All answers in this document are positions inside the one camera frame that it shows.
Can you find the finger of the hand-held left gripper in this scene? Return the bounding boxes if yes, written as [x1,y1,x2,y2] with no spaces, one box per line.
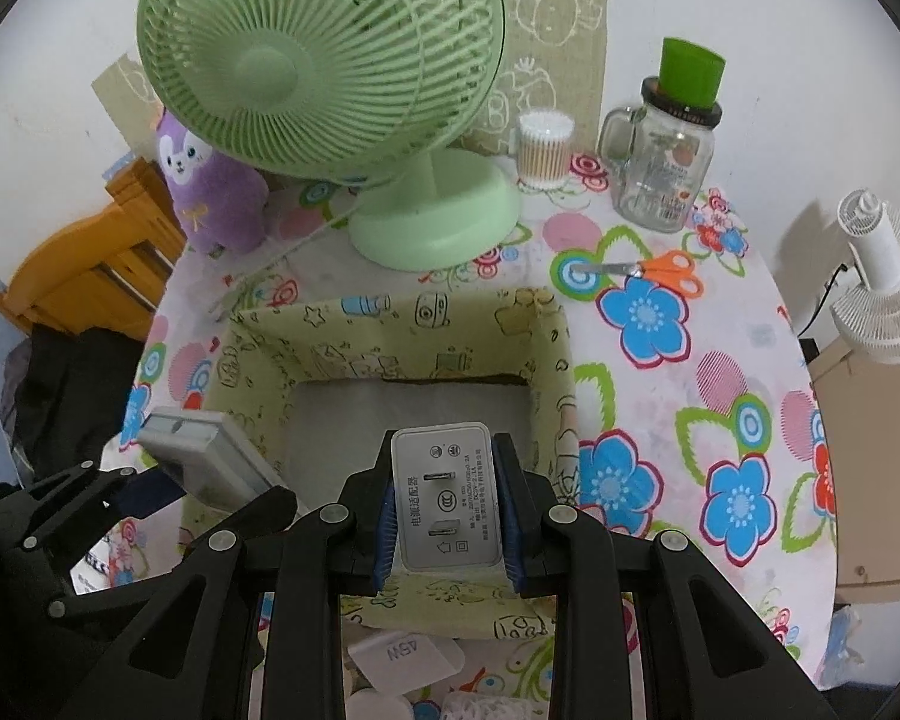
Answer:
[0,461,188,563]
[22,486,299,661]

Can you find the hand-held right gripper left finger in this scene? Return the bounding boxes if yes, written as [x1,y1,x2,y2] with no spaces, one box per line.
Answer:
[56,431,398,720]

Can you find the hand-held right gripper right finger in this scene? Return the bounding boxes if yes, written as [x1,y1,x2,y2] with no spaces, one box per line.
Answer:
[491,431,833,720]

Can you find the white power adapter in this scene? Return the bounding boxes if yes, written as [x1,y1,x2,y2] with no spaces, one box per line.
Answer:
[390,422,505,571]

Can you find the grey device with display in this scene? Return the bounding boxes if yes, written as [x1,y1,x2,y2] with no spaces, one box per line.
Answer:
[136,406,286,511]

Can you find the white charger block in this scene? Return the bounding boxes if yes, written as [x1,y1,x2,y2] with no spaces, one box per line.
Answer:
[347,634,466,691]

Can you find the green printed fabric storage box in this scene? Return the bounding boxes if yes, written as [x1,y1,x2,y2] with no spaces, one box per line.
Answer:
[182,287,580,642]

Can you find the white printed plastic bag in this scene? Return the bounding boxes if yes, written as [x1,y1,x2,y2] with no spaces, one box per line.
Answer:
[71,517,147,597]

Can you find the black bag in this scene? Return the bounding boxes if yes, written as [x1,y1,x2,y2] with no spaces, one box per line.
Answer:
[0,322,158,488]

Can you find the floral tablecloth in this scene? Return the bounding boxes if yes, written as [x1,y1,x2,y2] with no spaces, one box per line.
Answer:
[71,142,841,720]

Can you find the wooden chair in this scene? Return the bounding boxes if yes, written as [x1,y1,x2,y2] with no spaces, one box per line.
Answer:
[0,157,188,338]

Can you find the purple plush toy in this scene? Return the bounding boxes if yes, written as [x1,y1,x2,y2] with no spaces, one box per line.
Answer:
[154,106,271,256]

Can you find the blue white plastic bag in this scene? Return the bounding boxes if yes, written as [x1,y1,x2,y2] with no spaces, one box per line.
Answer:
[816,604,875,691]

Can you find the beige cabinet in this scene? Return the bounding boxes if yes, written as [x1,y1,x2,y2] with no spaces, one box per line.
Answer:
[806,330,900,605]

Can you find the cotton swab container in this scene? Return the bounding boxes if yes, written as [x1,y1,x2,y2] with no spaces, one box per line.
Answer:
[516,111,575,192]

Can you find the glass mug jar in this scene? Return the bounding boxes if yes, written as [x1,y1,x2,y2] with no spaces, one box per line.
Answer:
[597,77,723,235]

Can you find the green desk fan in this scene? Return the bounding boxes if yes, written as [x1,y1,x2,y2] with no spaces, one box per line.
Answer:
[136,0,526,272]

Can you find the white clip fan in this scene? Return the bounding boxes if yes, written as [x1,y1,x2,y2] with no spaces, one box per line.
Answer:
[827,190,900,366]

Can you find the green plastic cup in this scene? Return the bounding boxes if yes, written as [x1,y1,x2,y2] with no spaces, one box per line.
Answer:
[661,37,728,110]

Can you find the white fan power cable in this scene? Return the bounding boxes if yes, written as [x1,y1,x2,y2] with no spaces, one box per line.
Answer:
[208,191,368,320]

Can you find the orange handled scissors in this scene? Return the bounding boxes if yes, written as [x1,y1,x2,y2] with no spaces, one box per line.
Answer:
[570,250,702,297]

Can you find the black fan cable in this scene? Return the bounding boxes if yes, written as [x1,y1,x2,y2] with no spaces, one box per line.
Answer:
[795,261,863,342]

